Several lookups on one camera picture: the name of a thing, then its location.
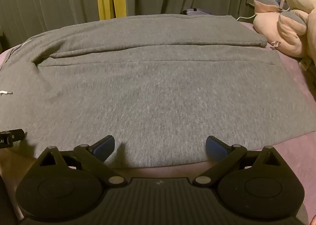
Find white cable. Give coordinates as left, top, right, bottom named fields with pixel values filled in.
left=236, top=6, right=290, bottom=21

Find dark bag behind bed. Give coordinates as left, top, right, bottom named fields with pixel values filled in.
left=181, top=8, right=212, bottom=16

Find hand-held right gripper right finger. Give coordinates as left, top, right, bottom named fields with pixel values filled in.
left=193, top=135, right=287, bottom=187

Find grey pants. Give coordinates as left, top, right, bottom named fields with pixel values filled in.
left=0, top=14, right=313, bottom=168

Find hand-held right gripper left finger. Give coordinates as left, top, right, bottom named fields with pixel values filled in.
left=35, top=135, right=128, bottom=187

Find pink bed sheet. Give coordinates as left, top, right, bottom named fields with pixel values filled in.
left=0, top=21, right=316, bottom=218

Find pink beige plush toy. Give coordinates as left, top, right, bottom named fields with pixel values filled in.
left=253, top=0, right=316, bottom=70

